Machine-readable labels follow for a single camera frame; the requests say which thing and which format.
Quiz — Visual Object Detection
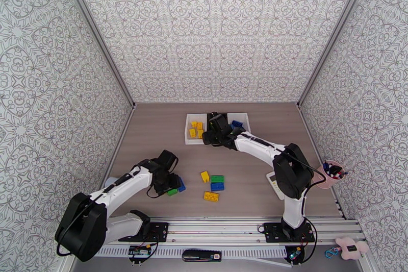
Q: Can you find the black device with white label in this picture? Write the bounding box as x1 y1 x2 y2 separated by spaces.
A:
182 249 223 263

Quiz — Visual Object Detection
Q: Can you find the pink plush toy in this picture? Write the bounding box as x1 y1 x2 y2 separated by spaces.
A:
335 237 370 261

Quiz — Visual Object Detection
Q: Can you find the white remote control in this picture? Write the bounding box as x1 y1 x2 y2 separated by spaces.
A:
266 172 285 201

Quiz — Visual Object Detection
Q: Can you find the aluminium table edge rail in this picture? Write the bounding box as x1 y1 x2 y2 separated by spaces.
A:
296 104 349 221
98 104 137 195

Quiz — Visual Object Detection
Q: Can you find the aluminium frame post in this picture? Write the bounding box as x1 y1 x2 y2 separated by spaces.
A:
296 0 380 109
55 0 137 110

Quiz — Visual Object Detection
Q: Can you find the white plastic bin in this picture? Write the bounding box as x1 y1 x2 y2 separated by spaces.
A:
185 113 208 145
226 112 251 137

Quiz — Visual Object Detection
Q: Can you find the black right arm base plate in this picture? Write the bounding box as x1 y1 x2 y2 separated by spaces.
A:
264 222 316 244

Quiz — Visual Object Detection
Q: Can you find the pink pen cup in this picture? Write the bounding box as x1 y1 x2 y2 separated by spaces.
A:
314 160 347 189

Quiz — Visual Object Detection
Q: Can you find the aluminium mounting rail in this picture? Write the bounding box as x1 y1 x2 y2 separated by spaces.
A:
95 216 366 247

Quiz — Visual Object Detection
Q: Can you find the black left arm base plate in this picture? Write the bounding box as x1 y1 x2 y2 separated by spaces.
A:
127 222 169 243

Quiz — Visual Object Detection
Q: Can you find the white slotted cable duct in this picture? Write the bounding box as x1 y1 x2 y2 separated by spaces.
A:
95 246 288 257

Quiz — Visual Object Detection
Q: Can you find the black plastic bin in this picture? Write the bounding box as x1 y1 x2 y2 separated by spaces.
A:
206 113 231 135

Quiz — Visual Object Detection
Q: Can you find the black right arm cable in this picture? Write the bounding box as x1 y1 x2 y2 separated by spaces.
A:
251 135 327 234

